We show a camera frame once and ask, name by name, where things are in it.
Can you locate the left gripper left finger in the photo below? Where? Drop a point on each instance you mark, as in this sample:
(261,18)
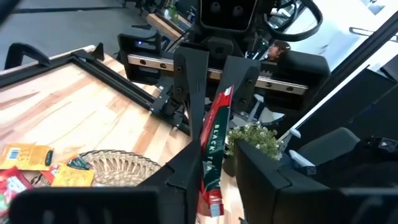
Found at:
(183,186)

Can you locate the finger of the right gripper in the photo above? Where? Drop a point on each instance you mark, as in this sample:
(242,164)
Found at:
(242,74)
(192,81)

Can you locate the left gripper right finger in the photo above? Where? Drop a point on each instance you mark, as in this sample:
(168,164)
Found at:
(258,186)

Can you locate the beige green-banded tea packet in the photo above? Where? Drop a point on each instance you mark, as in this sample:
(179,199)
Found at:
(79,162)

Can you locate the orange peach tea packet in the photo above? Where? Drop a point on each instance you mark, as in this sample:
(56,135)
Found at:
(73,177)
(28,157)

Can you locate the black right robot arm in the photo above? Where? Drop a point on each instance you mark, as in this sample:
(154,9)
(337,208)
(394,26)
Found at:
(172,104)

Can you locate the wooden background table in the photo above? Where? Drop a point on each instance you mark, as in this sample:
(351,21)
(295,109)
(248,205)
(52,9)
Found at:
(164,28)

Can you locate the person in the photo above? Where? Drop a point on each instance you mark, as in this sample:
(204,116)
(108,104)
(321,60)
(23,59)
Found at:
(276,51)

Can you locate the potted white-flowered plant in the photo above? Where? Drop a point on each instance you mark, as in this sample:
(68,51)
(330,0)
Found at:
(255,137)

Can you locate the round woven placemat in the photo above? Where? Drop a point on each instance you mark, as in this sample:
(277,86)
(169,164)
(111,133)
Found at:
(124,169)

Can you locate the black curved clamp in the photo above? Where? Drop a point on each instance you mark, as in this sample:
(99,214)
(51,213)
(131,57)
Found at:
(21,49)

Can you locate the black aluminium table frame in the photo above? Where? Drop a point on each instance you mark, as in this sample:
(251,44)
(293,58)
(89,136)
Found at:
(118,84)

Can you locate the small black wedge bracket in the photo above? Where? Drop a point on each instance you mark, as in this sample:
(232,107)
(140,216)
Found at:
(99,54)

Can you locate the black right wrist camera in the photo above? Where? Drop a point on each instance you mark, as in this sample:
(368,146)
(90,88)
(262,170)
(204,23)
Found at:
(228,15)

